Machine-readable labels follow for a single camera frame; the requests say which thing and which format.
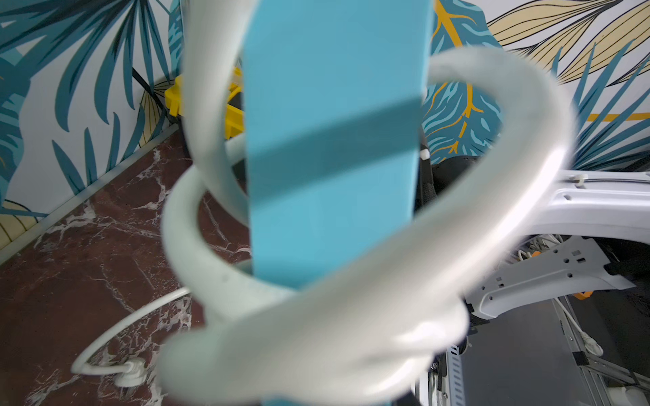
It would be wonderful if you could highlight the yellow black toolbox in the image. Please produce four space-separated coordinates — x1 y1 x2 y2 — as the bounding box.
164 67 245 140

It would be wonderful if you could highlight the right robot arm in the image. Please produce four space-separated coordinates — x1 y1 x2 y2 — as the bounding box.
445 171 649 322

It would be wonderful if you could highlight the teal power strip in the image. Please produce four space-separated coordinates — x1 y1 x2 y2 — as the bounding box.
240 0 437 406

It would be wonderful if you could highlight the cream power strip cord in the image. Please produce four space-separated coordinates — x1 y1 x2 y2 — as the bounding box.
70 0 577 406

